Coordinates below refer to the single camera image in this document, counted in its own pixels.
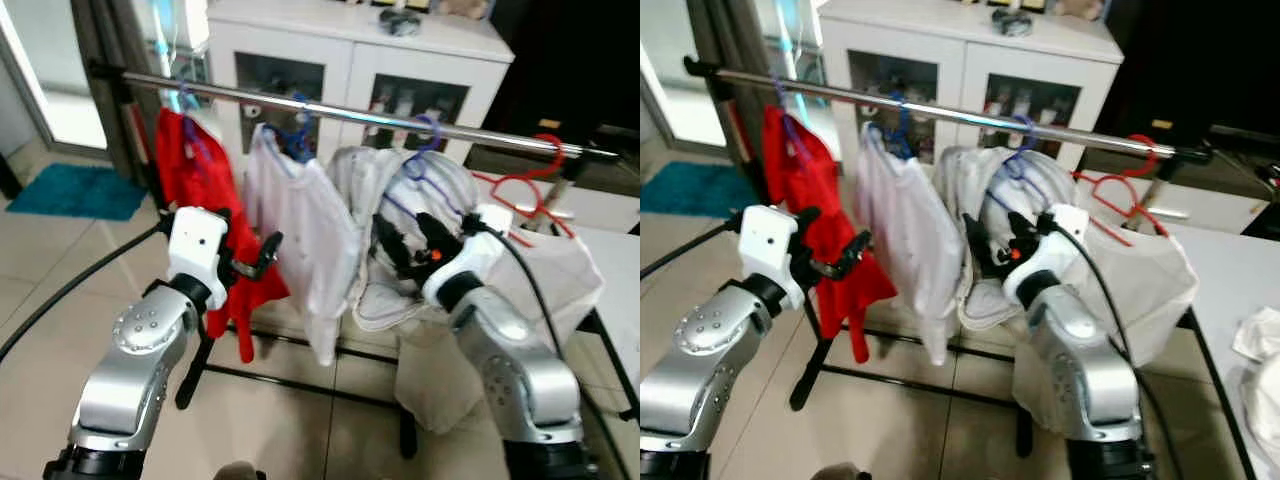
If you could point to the black television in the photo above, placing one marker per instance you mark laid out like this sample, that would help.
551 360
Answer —
580 60
1200 60

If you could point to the black TV stand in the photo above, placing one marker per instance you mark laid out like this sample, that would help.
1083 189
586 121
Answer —
1262 200
495 160

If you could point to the teal floor mat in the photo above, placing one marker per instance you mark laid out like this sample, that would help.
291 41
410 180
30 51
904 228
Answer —
690 190
75 192

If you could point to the silver clothes rack rail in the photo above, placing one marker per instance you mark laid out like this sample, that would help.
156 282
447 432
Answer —
950 110
350 113

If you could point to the black clothes rack frame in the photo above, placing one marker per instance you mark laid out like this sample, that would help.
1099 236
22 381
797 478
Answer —
193 375
810 375

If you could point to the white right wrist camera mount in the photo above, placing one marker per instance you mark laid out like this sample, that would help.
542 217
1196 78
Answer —
460 262
1040 265

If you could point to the white cartoon print shirt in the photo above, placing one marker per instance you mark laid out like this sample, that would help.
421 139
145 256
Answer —
1262 335

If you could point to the red garment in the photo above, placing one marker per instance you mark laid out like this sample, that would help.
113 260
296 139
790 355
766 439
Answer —
172 165
815 185

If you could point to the white drawer unit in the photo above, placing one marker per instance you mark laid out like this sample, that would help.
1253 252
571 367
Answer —
600 205
1205 195

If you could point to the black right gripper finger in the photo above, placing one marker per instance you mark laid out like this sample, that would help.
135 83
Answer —
1020 235
432 235
980 245
390 245

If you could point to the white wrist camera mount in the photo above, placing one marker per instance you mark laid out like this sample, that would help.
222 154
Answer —
195 250
765 245
1040 265
460 262

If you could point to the glass sliding door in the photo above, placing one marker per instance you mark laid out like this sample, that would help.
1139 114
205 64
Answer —
680 60
60 60

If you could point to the grey-white garment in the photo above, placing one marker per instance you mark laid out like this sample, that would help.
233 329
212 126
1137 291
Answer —
355 185
965 185

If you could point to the white glass-door cabinet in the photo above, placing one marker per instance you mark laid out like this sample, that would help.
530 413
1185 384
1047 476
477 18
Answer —
950 50
340 50

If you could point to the dark bowl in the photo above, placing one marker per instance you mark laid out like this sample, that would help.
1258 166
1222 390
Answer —
1011 22
400 22

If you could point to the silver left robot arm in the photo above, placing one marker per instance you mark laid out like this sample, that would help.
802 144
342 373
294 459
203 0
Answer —
130 390
700 390

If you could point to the plain white shirt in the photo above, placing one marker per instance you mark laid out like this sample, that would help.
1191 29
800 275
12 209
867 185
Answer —
905 240
300 230

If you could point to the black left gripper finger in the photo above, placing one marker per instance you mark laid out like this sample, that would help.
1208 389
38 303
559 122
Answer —
808 219
262 270
228 218
845 270

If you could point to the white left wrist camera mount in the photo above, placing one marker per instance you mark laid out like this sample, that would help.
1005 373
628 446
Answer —
765 245
195 250

